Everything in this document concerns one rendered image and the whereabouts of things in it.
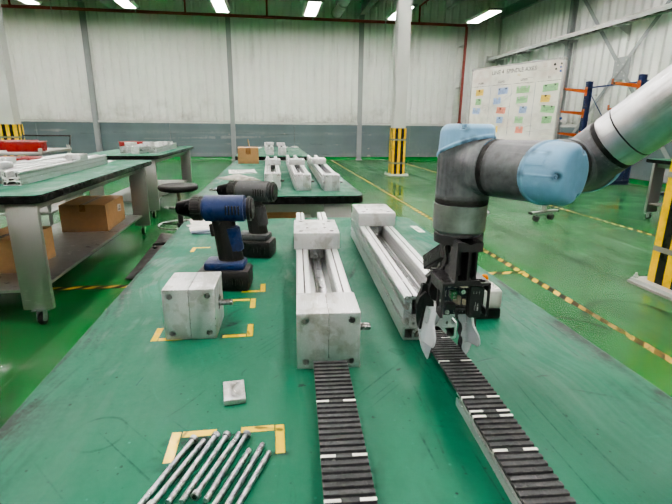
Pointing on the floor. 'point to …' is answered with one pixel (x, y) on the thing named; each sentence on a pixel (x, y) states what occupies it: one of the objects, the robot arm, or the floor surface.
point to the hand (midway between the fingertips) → (444, 348)
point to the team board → (520, 102)
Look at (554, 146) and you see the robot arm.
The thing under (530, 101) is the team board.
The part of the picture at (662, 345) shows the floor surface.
